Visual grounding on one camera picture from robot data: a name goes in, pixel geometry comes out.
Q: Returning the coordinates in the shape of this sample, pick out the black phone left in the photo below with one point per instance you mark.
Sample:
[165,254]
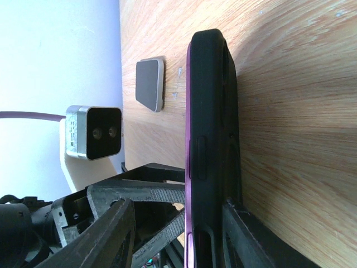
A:
[149,83]

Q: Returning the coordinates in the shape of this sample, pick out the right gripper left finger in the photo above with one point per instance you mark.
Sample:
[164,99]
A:
[108,242]

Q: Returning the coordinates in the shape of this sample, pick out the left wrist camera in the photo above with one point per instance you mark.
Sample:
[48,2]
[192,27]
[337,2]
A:
[92,133]

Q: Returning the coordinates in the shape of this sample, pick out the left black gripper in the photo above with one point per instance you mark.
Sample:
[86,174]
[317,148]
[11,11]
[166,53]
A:
[33,230]

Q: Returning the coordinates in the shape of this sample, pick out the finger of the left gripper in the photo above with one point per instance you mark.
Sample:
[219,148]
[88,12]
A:
[100,197]
[163,238]

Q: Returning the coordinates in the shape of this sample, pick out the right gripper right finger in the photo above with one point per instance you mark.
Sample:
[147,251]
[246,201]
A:
[247,242]

